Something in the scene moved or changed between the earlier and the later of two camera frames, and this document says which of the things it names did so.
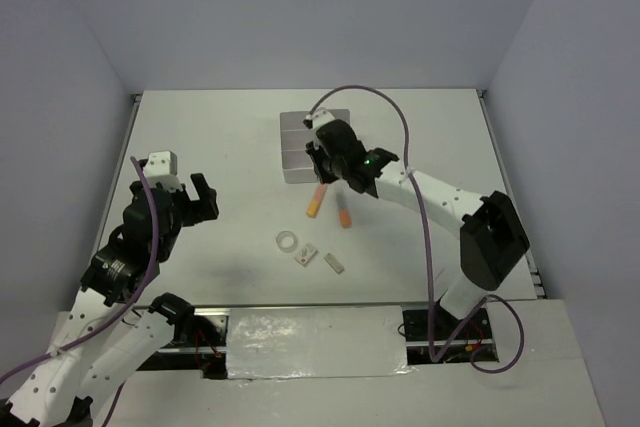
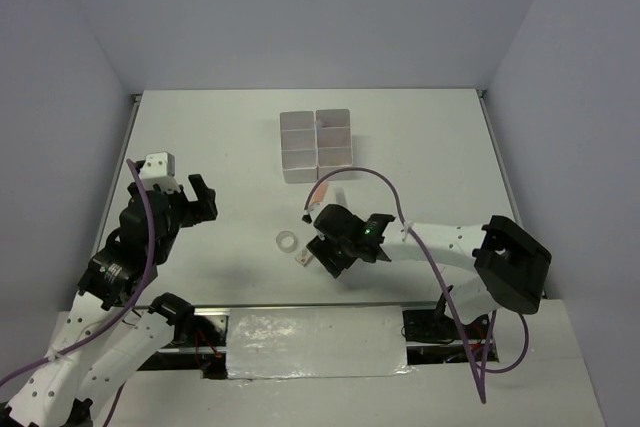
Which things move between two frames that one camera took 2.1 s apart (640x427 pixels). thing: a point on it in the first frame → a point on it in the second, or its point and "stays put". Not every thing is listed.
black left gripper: [203, 208] stays put
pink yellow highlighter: [316, 200] stays put
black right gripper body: [329, 169] → [340, 252]
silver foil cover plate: [318, 342] stays put
